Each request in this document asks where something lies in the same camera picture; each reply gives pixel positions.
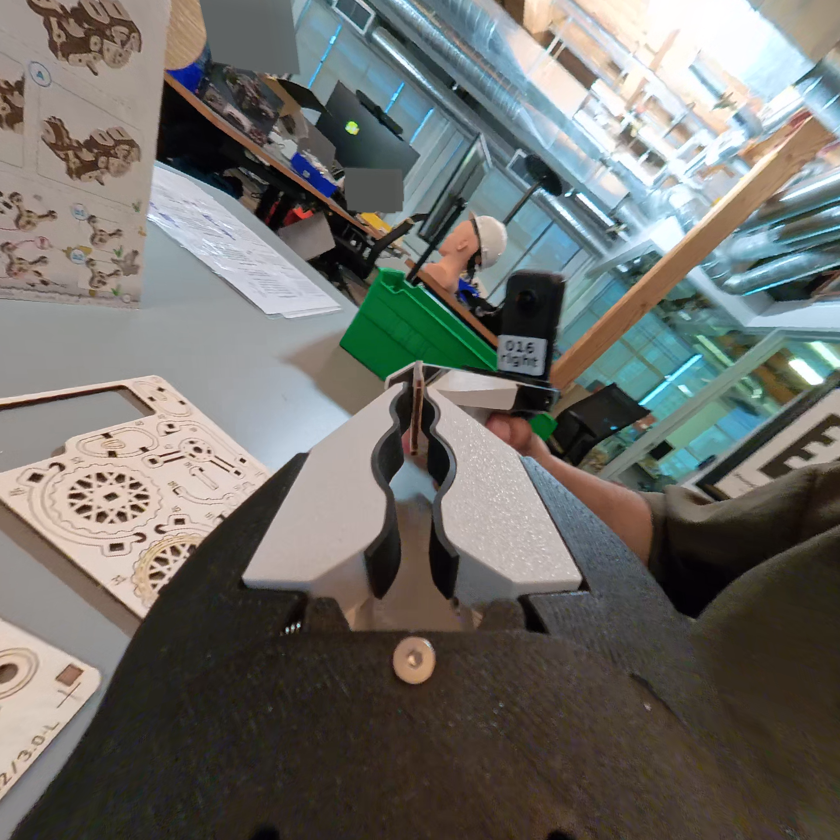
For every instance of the folded model instruction booklet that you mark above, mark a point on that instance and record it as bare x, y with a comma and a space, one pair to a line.
85, 177

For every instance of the silver ventilation duct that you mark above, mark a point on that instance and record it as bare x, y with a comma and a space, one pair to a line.
492, 98

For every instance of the cut-out wooden puzzle sheet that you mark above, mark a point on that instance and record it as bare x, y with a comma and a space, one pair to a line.
39, 722

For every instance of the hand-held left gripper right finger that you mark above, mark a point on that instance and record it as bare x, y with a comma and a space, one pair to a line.
512, 525

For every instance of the wooden support post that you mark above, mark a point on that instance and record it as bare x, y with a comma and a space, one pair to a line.
689, 262

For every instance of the printed paper sheets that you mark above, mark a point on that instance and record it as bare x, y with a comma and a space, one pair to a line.
229, 249

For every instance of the mannequin head white helmet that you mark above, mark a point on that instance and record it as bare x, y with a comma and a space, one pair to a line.
485, 236

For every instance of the green storage bin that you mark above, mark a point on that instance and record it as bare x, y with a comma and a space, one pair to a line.
407, 328

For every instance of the black computer monitor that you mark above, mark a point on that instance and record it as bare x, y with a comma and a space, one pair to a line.
374, 144

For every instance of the person's right forearm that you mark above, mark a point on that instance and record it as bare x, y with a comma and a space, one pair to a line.
604, 505

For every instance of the person's right hand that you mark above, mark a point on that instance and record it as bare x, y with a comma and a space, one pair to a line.
515, 430

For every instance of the grey desk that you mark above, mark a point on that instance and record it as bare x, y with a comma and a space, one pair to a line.
229, 367

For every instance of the engraved wooden puzzle sheet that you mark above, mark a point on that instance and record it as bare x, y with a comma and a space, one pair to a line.
418, 407

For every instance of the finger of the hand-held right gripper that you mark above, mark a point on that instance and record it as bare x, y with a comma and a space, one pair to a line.
400, 377
479, 394

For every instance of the person's brown clothing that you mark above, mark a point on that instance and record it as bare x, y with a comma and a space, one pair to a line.
754, 590

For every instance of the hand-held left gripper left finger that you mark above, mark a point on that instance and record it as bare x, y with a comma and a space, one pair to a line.
315, 525

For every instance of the black floor lamp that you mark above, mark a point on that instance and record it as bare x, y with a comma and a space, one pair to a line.
538, 177

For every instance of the wooden puzzle sheet with gears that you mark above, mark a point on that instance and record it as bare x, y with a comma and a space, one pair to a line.
253, 472

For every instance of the large framed marker poster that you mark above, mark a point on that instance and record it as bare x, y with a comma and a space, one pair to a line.
787, 446

